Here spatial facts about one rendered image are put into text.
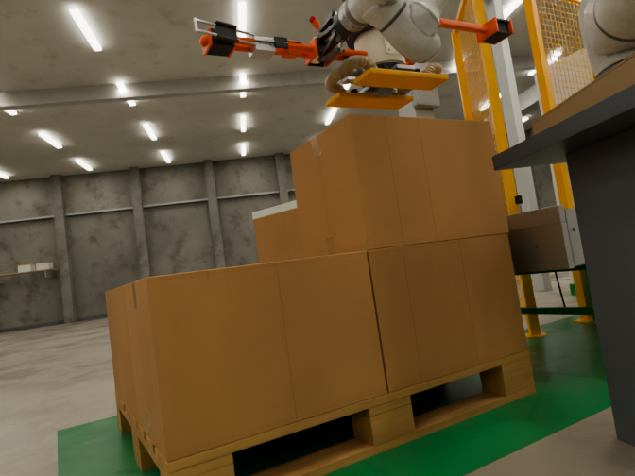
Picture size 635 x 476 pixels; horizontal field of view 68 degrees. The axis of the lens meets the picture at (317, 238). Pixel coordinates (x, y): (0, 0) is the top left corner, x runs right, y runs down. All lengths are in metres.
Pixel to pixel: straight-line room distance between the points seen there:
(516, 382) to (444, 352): 0.33
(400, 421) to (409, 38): 1.06
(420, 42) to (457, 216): 0.54
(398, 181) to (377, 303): 0.37
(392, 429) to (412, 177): 0.73
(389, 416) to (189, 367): 0.57
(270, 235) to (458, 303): 2.14
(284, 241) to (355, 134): 2.05
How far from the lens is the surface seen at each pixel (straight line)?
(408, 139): 1.52
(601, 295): 1.33
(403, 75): 1.67
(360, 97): 1.78
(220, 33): 1.50
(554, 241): 1.74
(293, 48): 1.62
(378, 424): 1.38
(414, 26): 1.44
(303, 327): 1.23
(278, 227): 3.41
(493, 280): 1.67
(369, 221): 1.36
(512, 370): 1.73
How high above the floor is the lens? 0.50
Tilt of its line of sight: 4 degrees up
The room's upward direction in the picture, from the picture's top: 8 degrees counter-clockwise
